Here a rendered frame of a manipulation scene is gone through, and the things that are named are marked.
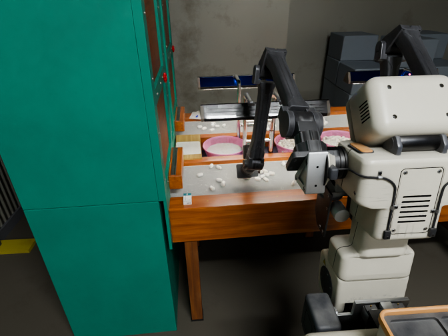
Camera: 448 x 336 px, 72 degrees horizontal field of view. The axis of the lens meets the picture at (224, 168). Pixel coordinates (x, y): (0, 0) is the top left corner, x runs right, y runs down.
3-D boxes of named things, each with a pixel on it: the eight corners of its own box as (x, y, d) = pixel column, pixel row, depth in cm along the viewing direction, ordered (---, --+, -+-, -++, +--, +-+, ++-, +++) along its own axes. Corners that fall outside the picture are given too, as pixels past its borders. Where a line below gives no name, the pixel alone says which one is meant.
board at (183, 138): (201, 159, 171) (201, 157, 171) (174, 161, 170) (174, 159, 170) (200, 135, 200) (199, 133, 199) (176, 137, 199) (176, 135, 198)
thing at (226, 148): (245, 165, 182) (246, 156, 179) (207, 167, 180) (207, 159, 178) (240, 148, 202) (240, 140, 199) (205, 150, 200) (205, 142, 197)
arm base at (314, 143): (293, 157, 76) (341, 155, 77) (288, 129, 80) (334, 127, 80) (285, 171, 84) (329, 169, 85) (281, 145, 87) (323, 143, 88)
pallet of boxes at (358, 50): (402, 123, 419) (429, 29, 363) (441, 149, 351) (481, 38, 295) (316, 127, 413) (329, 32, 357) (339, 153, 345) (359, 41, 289)
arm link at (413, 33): (394, 14, 105) (421, 16, 106) (373, 47, 117) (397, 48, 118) (447, 122, 84) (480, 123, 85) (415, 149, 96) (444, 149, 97)
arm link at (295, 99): (260, 39, 110) (287, 41, 112) (252, 73, 120) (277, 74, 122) (291, 123, 81) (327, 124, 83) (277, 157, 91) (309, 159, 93)
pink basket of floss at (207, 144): (255, 157, 192) (255, 143, 187) (227, 174, 175) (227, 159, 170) (223, 145, 208) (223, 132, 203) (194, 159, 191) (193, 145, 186)
